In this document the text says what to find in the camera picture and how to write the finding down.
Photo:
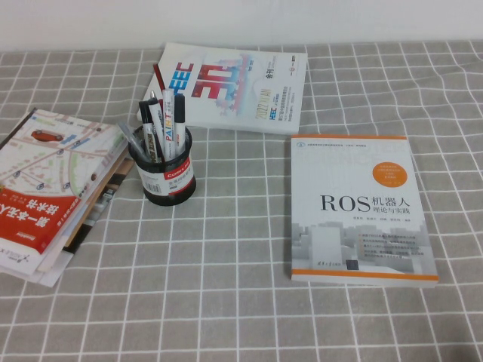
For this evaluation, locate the black mesh pen holder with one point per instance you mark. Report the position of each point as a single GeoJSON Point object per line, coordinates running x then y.
{"type": "Point", "coordinates": [166, 188]}

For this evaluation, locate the clear grey pen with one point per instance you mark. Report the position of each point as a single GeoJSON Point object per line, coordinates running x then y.
{"type": "Point", "coordinates": [130, 135]}

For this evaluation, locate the silver tipped pen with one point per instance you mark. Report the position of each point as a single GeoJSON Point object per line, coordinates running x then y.
{"type": "Point", "coordinates": [152, 96]}

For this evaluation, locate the slim black marker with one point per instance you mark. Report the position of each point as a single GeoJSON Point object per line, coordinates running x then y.
{"type": "Point", "coordinates": [180, 113]}

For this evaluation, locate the white HEEC magazine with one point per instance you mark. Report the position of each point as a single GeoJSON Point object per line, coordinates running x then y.
{"type": "Point", "coordinates": [271, 86]}

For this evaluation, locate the black cap white label marker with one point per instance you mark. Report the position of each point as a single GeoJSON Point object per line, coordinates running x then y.
{"type": "Point", "coordinates": [149, 132]}

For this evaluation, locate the white orange ROS book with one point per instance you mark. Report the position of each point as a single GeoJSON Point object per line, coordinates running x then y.
{"type": "Point", "coordinates": [358, 226]}

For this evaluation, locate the red map cover book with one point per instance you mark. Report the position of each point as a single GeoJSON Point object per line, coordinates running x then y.
{"type": "Point", "coordinates": [37, 162]}

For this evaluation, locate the beige edged booklet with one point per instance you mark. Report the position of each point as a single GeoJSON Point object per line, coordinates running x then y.
{"type": "Point", "coordinates": [49, 264]}

